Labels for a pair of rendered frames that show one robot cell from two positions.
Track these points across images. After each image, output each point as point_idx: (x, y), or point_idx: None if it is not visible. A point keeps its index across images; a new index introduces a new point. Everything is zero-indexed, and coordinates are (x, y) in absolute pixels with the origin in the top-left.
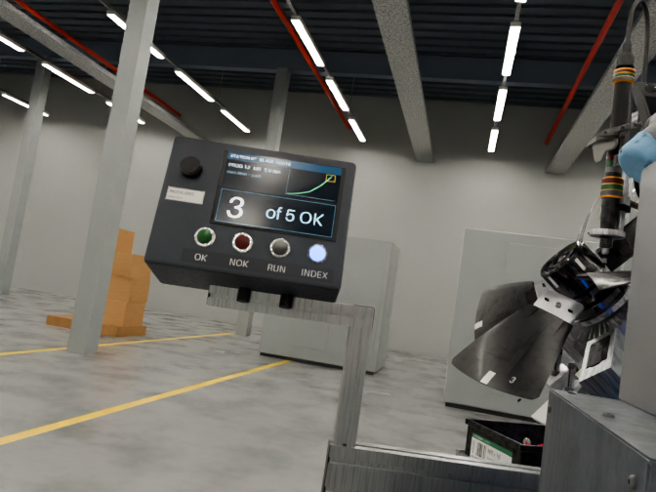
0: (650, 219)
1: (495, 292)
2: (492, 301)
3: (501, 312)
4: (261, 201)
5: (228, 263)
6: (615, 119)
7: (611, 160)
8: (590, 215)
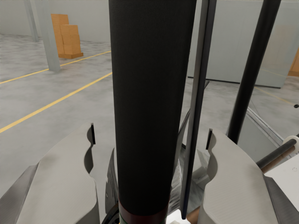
0: None
1: (111, 164)
2: (110, 170)
3: (110, 190)
4: None
5: None
6: (116, 79)
7: (123, 218)
8: (185, 121)
